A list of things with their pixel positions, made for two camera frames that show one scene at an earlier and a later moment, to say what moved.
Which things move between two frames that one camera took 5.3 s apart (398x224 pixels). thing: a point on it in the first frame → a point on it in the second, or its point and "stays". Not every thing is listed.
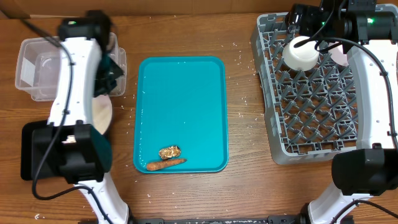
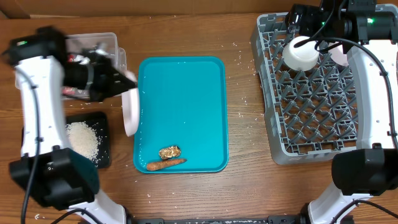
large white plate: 102,112 → 130,104
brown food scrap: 170,152 stays
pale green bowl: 303,58 stays
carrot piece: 163,163 stays
